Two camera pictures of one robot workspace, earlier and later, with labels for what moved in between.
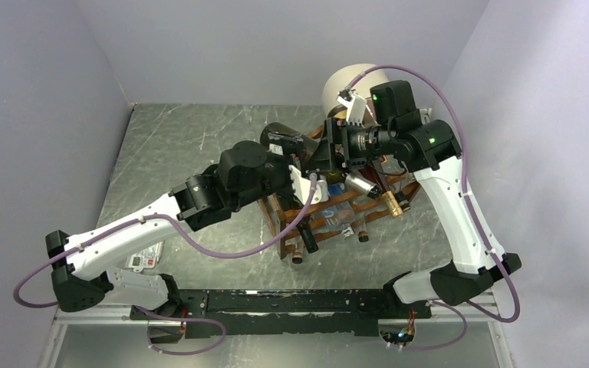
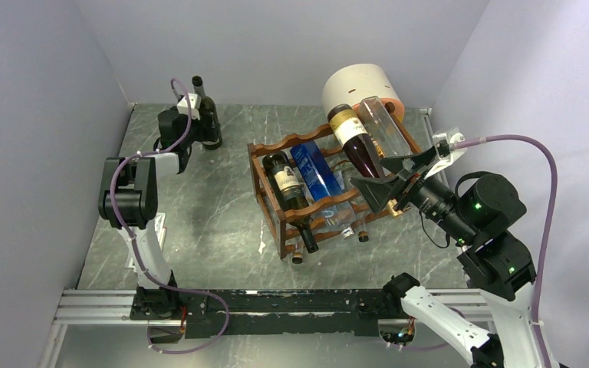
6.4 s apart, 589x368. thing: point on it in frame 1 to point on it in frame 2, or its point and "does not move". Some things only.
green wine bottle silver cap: [354, 180] to [214, 142]
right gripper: [336, 132] to [376, 192]
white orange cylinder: [340, 78] does not move
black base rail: [340, 312] does not move
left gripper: [293, 146] to [207, 134]
